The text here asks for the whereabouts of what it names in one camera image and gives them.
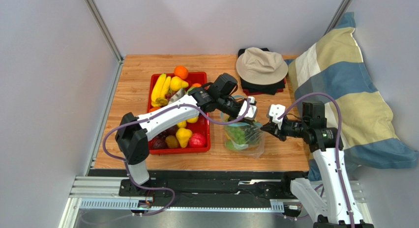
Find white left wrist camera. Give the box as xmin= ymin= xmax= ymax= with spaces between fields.
xmin=238 ymin=96 xmax=258 ymax=121

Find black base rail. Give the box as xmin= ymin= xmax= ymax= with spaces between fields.
xmin=119 ymin=170 xmax=308 ymax=208

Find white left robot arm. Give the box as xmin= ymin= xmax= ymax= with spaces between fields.
xmin=115 ymin=73 xmax=257 ymax=185

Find green toy cucumber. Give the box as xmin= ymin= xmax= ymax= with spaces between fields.
xmin=225 ymin=140 xmax=241 ymax=150

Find yellow toy bell pepper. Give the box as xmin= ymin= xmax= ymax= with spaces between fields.
xmin=176 ymin=128 xmax=193 ymax=148

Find yellow toy banana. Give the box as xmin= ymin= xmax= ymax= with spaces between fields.
xmin=151 ymin=74 xmax=172 ymax=107

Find dark red toy plum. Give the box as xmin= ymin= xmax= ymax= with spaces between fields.
xmin=151 ymin=138 xmax=168 ymax=149

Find clear zip top bag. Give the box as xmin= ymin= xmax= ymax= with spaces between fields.
xmin=220 ymin=95 xmax=266 ymax=159

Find brown toy kiwi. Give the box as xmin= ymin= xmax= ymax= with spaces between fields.
xmin=165 ymin=135 xmax=180 ymax=149

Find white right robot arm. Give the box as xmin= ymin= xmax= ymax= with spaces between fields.
xmin=261 ymin=101 xmax=373 ymax=228

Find beige bucket hat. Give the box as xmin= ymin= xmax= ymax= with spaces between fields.
xmin=236 ymin=47 xmax=288 ymax=85

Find orange toy orange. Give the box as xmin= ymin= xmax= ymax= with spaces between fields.
xmin=174 ymin=65 xmax=189 ymax=80

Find orange toy pumpkin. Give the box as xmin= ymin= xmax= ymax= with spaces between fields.
xmin=148 ymin=106 xmax=161 ymax=113

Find orange toy pineapple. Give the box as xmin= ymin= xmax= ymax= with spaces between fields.
xmin=244 ymin=122 xmax=263 ymax=145

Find grey toy fish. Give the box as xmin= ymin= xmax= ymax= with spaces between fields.
xmin=168 ymin=88 xmax=186 ymax=104

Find black folded cloth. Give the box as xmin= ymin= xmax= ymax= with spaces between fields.
xmin=236 ymin=47 xmax=288 ymax=95

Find green toy grapes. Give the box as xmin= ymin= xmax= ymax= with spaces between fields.
xmin=226 ymin=126 xmax=247 ymax=144

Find red plastic tray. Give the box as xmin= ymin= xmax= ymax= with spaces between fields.
xmin=149 ymin=72 xmax=211 ymax=155

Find dark purple toy grapes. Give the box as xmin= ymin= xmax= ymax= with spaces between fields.
xmin=157 ymin=125 xmax=179 ymax=140

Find dark red folded cloth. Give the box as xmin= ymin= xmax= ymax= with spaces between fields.
xmin=240 ymin=78 xmax=286 ymax=95

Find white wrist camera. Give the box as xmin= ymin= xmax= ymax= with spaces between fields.
xmin=238 ymin=96 xmax=258 ymax=121
xmin=267 ymin=104 xmax=286 ymax=129

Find striped pillow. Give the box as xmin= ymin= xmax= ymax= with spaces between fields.
xmin=288 ymin=12 xmax=419 ymax=172

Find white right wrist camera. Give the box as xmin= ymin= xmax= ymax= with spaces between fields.
xmin=267 ymin=104 xmax=286 ymax=129

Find yellow toy bananas bunch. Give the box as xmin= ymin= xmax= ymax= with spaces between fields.
xmin=177 ymin=116 xmax=199 ymax=128

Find red toy strawberry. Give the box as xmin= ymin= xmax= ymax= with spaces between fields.
xmin=189 ymin=133 xmax=207 ymax=148

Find yellow toy pear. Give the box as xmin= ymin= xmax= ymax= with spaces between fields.
xmin=170 ymin=76 xmax=189 ymax=91

